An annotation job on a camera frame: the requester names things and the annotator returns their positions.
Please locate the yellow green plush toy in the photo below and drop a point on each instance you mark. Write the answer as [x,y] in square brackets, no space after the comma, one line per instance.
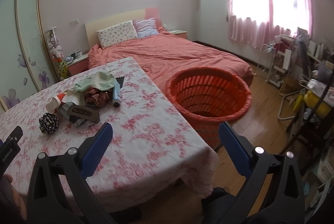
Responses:
[63,70]

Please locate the blue and teal wrapper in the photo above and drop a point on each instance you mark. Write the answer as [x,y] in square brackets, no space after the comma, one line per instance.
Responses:
[76,121]

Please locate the yellow container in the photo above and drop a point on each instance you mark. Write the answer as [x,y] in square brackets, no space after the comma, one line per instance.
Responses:
[311,100]

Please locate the beige pink headboard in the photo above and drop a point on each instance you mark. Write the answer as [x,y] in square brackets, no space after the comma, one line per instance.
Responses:
[92,27]

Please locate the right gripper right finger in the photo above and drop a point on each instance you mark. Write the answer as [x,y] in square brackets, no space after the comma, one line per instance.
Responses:
[284,201]

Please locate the striped pink pillow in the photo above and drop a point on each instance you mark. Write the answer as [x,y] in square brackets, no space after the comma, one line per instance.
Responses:
[145,27]

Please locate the sliding door wardrobe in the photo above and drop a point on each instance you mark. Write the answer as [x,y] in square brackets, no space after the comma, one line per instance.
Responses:
[26,66]

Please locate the black mesh mat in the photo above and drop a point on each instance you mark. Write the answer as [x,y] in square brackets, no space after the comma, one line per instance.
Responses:
[120,80]

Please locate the black polka dot scrunchie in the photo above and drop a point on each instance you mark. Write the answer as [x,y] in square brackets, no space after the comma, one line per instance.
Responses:
[48,123]

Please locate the white mug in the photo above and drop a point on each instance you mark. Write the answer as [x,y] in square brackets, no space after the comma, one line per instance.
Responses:
[78,54]

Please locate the green cloth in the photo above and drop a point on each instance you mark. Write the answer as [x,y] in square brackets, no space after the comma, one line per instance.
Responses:
[102,81]

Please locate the red plaid cloth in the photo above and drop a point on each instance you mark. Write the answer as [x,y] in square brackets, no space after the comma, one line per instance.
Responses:
[97,97]

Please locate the plush toy display tube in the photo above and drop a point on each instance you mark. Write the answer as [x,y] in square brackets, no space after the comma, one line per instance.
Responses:
[53,44]

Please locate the brown hair claw clip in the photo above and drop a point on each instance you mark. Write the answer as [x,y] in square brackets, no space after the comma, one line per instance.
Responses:
[84,112]

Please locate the light blue tube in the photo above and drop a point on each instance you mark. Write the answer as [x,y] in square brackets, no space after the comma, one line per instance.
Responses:
[116,100]

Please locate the red white paper cup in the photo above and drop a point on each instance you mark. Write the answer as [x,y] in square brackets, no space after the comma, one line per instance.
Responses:
[55,103]

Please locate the bed with salmon duvet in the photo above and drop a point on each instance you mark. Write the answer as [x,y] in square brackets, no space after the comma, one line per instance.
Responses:
[162,55]

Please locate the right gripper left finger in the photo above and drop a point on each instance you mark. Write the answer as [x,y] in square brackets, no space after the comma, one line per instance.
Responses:
[47,202]

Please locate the white wire rack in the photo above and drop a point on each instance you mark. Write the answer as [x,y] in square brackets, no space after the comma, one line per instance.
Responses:
[274,63]

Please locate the floral white pillow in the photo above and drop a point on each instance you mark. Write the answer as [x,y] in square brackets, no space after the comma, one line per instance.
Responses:
[117,34]

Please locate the right nightstand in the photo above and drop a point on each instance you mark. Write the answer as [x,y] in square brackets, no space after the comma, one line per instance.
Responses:
[179,33]

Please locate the pink left nightstand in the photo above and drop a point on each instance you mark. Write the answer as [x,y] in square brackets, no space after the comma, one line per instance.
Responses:
[78,65]

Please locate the floral pink tablecloth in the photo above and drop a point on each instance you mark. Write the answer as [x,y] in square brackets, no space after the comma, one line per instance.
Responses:
[133,151]

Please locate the wall power outlet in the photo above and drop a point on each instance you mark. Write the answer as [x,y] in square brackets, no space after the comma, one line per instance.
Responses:
[74,22]

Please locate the person's left hand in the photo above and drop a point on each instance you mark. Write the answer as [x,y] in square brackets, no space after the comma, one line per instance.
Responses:
[13,197]

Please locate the orange laundry basket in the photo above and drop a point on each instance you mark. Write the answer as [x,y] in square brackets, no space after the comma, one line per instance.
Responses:
[208,96]

